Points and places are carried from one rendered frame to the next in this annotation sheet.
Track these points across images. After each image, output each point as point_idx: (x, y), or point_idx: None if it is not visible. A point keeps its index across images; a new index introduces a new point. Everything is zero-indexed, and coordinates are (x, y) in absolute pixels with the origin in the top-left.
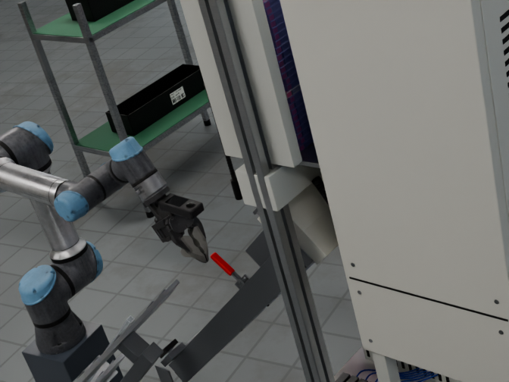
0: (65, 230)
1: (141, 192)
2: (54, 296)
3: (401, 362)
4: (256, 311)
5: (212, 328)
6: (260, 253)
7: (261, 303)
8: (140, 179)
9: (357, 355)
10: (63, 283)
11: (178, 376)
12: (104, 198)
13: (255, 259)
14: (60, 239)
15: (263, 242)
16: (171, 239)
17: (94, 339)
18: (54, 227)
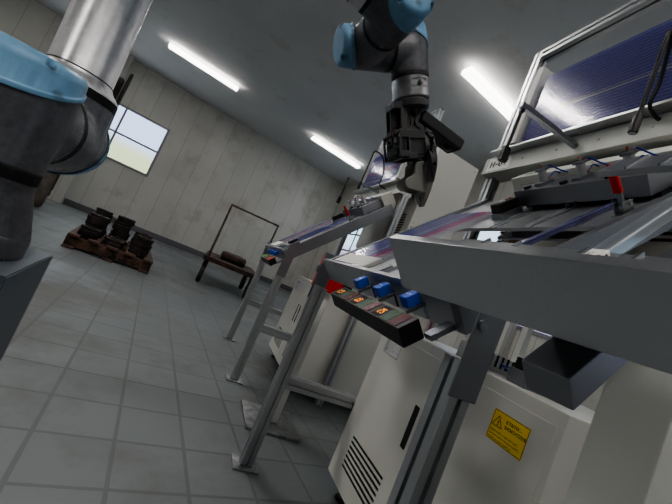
0: (124, 55)
1: (420, 85)
2: (68, 120)
3: (501, 362)
4: (660, 231)
5: (590, 244)
6: (659, 181)
7: (671, 223)
8: (428, 72)
9: (459, 357)
10: (82, 119)
11: (401, 335)
12: (391, 49)
13: (651, 186)
14: (109, 57)
15: (669, 172)
16: (431, 154)
17: (37, 273)
18: (118, 29)
